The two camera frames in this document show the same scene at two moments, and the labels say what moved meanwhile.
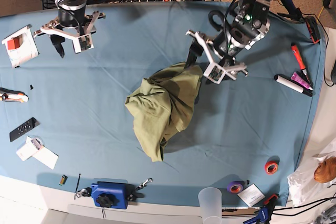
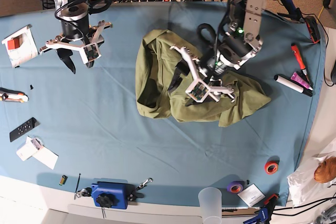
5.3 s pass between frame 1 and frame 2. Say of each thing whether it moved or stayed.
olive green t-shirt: moved
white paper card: stayed
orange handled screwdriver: stayed
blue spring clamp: stayed
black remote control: stayed
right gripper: moved
